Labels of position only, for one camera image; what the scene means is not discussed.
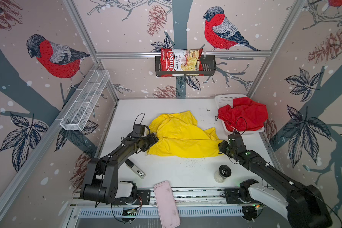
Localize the yellow shorts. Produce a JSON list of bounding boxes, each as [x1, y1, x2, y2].
[[148, 111, 222, 158]]

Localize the white plastic basket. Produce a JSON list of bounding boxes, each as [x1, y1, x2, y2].
[[214, 93, 265, 136]]

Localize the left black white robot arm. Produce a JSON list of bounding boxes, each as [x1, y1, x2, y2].
[[80, 133, 159, 204]]

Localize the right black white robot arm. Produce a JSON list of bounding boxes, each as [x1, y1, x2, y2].
[[218, 133, 333, 228]]

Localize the red shorts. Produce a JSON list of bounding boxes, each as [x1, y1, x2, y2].
[[217, 96, 269, 133]]

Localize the jar with black lid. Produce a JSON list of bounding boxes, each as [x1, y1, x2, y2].
[[214, 165, 231, 183]]

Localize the grey white remote device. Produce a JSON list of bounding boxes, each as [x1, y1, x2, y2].
[[125, 159, 146, 179]]

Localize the pink silicone case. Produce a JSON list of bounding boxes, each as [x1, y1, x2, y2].
[[154, 181, 181, 228]]

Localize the red cassava chips bag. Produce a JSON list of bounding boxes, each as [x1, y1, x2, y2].
[[161, 48, 203, 77]]

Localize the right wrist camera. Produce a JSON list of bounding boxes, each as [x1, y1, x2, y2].
[[228, 131, 245, 147]]

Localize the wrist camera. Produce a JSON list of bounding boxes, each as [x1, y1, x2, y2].
[[228, 131, 245, 147], [131, 123, 146, 138]]

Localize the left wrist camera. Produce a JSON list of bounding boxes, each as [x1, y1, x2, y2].
[[131, 123, 146, 138]]

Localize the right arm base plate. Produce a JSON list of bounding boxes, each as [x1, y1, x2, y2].
[[220, 188, 262, 205]]

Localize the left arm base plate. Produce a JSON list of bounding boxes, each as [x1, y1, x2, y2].
[[113, 189, 151, 206]]

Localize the white wire wall basket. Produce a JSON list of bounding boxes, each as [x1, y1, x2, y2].
[[60, 69, 110, 131]]

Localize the black wall shelf basket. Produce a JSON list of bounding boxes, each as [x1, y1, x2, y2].
[[154, 56, 216, 77]]

